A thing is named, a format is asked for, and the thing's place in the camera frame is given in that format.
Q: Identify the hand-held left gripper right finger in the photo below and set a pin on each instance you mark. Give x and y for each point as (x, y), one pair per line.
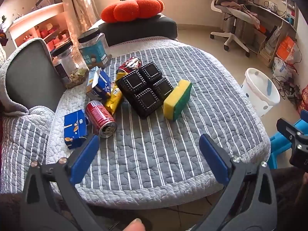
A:
(213, 158)

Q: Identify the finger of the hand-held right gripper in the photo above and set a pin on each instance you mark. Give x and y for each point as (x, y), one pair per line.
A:
(290, 130)

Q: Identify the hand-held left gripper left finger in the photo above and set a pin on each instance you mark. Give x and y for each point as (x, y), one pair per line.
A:
(86, 157)

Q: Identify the blue snack box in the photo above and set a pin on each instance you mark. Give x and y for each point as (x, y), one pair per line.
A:
(75, 127)

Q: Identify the red drink can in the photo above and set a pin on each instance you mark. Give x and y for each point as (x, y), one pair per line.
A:
(99, 116)

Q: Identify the white plastic bin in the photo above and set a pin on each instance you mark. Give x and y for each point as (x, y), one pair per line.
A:
(255, 93)

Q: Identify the yellow snack packet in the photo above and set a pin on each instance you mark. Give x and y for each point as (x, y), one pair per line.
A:
(114, 101)

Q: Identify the yellow green sponge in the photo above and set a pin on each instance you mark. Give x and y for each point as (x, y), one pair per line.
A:
(178, 101)

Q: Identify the blue drink carton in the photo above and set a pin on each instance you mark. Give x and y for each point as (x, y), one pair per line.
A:
(99, 84)

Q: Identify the black plastic tray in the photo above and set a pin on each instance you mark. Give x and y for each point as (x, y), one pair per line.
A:
(144, 89)

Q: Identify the person's left hand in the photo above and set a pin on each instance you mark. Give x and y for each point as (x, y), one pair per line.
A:
(135, 225)

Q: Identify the blue plastic chair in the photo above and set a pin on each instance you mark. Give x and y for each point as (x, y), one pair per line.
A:
(279, 142)

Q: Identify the red printed bag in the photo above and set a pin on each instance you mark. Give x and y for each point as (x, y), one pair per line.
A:
(304, 98)

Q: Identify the grey striped quilt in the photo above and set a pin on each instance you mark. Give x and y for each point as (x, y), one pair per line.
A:
(156, 149)

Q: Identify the white printed bag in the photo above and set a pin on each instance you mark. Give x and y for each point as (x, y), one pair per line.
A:
(280, 67)

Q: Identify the orange cardboard box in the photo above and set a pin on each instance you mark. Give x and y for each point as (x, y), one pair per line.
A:
(286, 48)

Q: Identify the stack of books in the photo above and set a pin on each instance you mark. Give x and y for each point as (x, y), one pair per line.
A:
(270, 45)

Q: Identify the clear jar of nuts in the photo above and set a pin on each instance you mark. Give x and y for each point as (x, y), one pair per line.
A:
(69, 67)

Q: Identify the grey backrest cushion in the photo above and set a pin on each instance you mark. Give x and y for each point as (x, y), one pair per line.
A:
(31, 77)

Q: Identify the cartoon print red can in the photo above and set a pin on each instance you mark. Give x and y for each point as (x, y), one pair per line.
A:
(130, 65)

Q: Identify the teal label plastic jar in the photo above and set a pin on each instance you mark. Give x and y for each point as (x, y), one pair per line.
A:
(93, 50)

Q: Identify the wooden desk with shelves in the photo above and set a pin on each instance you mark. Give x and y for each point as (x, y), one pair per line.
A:
(276, 16)

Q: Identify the pink garment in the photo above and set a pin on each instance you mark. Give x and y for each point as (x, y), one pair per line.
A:
(247, 12)

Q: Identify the white office chair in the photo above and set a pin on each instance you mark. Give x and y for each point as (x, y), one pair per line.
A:
(232, 14)

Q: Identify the dark grey seat cushion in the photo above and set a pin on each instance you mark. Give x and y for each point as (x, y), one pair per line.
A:
(142, 30)

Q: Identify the beige curtain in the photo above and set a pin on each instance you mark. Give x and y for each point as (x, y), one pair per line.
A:
(77, 7)

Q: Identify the orange pumpkin cushion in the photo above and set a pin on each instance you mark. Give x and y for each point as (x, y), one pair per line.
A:
(132, 8)

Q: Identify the white wall shelf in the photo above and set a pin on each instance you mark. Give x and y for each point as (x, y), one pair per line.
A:
(31, 16)

